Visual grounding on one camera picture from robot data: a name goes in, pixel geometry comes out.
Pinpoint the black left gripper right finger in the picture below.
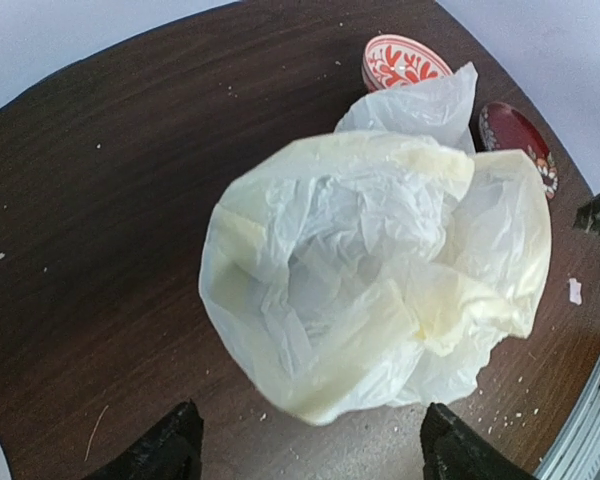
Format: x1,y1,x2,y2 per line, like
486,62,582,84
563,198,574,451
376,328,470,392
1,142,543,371
420,403,534,480

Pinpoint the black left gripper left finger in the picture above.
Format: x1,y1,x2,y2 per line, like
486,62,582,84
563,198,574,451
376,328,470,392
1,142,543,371
92,400,204,480

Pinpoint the translucent white trash bag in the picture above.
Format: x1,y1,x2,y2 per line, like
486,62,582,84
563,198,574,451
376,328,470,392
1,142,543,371
199,64,552,425

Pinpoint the small pink paper scrap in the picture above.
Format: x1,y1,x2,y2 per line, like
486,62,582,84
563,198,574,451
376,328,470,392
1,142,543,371
568,278,583,306

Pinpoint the red floral plate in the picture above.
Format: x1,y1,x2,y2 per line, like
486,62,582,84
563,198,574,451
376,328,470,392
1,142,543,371
478,102,559,200

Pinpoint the red white patterned bowl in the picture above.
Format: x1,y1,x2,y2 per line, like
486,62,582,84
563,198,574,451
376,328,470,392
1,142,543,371
361,34,453,93

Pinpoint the aluminium front rail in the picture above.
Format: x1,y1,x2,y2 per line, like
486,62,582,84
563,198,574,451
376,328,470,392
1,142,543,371
534,355,600,480

